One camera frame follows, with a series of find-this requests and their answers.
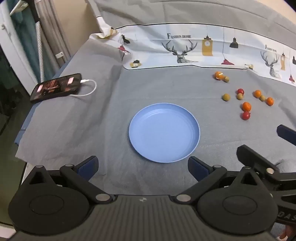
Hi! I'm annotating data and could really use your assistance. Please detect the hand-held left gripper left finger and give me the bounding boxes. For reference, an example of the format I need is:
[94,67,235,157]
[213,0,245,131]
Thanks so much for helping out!
[22,156,115,204]

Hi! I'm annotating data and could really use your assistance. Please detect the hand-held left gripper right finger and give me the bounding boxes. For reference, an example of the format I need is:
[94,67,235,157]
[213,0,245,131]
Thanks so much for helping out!
[173,156,269,204]

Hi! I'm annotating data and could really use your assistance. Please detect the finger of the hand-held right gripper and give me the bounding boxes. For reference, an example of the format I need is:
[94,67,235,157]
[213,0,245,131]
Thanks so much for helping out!
[277,124,296,147]
[236,145,282,179]

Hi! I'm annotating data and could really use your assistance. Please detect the blue round plate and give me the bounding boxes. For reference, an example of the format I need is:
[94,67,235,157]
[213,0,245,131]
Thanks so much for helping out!
[129,103,201,164]

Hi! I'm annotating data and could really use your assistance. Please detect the person's right hand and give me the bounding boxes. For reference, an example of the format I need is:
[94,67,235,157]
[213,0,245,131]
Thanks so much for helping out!
[277,225,296,241]

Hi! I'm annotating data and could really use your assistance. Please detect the blue mattress sheet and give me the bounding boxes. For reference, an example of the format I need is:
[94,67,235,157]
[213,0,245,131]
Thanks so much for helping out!
[14,109,33,145]

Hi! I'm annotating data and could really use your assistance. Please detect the black smartphone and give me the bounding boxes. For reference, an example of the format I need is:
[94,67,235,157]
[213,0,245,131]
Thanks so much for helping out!
[30,73,82,103]

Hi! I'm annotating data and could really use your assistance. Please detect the white deer printed cloth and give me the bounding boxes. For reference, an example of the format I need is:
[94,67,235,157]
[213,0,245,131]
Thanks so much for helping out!
[89,14,296,87]

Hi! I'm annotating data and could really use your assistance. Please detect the patterned pole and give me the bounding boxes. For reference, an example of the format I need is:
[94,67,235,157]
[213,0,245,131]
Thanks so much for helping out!
[35,0,46,83]

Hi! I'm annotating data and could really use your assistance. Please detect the grey curtain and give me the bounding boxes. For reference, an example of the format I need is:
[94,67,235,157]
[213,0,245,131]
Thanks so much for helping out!
[35,0,73,84]

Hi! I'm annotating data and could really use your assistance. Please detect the teal curtain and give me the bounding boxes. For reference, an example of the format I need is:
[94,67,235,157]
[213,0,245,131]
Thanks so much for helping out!
[9,5,41,81]

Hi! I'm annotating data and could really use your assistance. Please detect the grey quilt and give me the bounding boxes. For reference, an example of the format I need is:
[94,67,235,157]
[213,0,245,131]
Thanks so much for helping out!
[88,0,296,50]

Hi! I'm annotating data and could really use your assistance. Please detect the white charging cable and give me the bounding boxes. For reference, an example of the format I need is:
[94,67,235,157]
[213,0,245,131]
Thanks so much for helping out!
[70,79,97,97]

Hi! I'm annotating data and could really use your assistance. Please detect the white door frame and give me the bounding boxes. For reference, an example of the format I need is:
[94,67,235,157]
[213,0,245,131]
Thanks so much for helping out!
[0,0,38,94]

